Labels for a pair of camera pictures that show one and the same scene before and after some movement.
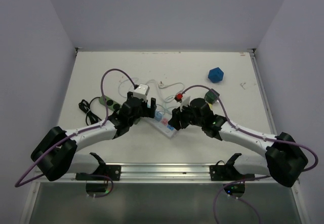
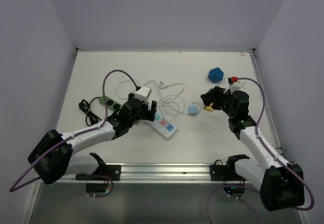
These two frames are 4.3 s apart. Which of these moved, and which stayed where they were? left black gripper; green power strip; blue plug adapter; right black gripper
Moved: right black gripper
Stayed: left black gripper; blue plug adapter; green power strip
